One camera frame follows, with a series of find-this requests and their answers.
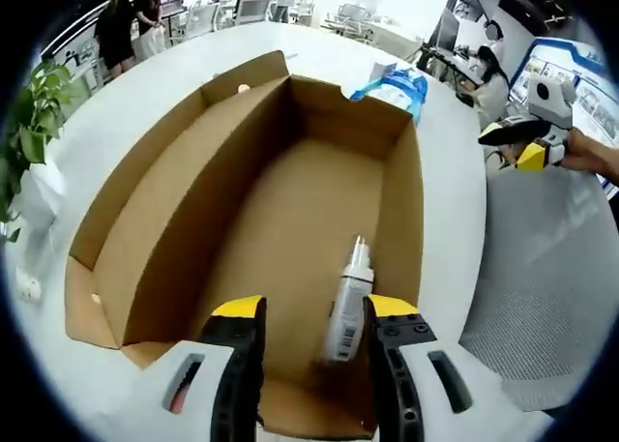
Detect blue white soft wipes pack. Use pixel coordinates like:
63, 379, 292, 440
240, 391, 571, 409
348, 69, 429, 124

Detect white mesh office chair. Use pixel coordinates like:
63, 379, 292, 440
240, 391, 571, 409
458, 170, 619, 412

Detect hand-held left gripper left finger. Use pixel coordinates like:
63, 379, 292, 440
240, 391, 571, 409
144, 294, 268, 442

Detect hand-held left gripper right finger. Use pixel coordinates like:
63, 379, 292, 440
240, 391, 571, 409
362, 294, 555, 442

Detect person's right hand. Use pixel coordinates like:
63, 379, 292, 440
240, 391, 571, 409
560, 127, 619, 188

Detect green plant in white pot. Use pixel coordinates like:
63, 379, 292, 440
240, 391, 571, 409
0, 59, 86, 243

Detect blue wall poster board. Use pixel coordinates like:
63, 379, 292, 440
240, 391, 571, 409
507, 35, 619, 138

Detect brown cardboard shoe box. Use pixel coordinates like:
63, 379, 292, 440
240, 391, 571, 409
65, 49, 426, 436

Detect black desk monitor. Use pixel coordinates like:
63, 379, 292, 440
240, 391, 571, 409
434, 9, 460, 51

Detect white spray bottle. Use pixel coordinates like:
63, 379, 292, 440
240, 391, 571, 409
321, 235, 376, 364

